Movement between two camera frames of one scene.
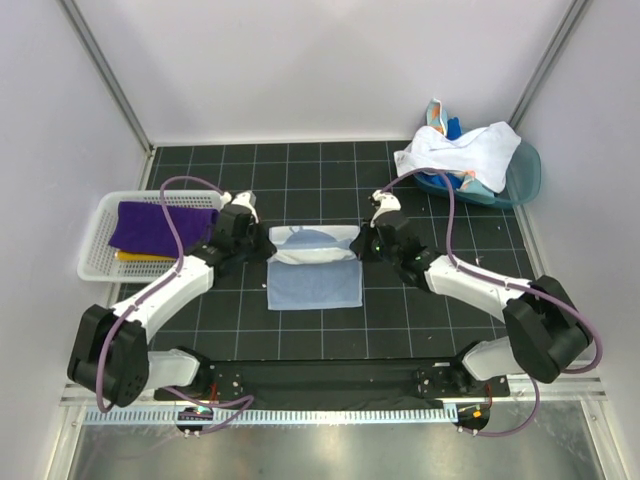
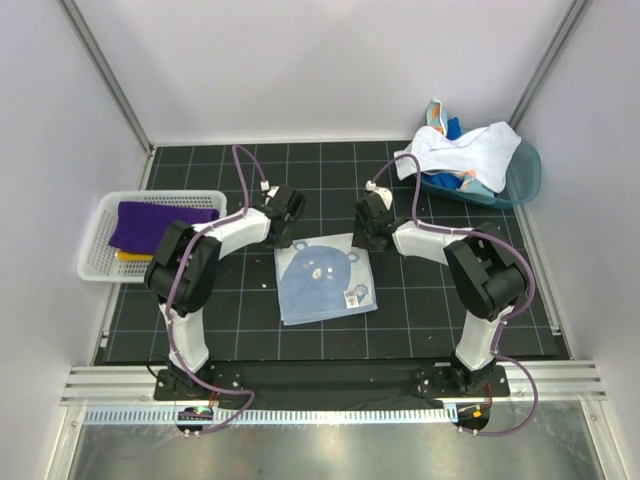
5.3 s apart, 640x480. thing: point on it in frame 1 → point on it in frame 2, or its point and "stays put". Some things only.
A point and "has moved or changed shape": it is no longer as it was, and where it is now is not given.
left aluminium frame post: [101, 63] stays put
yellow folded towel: [131, 256] stays put
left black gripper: [266, 248] → [283, 243]
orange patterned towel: [436, 116] stays put
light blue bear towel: [313, 267] has moved or changed shape
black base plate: [337, 383] stays put
